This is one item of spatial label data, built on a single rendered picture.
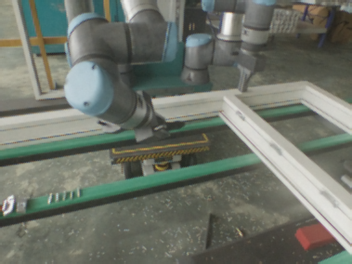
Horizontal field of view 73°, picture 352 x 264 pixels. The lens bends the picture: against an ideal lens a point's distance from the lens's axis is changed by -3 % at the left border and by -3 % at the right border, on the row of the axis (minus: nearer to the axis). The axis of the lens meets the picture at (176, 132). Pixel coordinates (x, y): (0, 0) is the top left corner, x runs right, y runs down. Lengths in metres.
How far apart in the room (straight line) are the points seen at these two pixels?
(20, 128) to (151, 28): 0.50
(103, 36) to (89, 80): 0.11
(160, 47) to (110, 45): 0.11
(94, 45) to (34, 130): 0.41
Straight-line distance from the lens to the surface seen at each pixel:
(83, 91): 0.47
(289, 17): 5.17
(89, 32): 0.54
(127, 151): 1.60
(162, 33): 0.56
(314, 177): 0.69
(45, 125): 0.84
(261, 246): 0.93
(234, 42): 1.49
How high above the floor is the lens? 1.34
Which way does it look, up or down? 35 degrees down
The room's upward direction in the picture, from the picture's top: 4 degrees clockwise
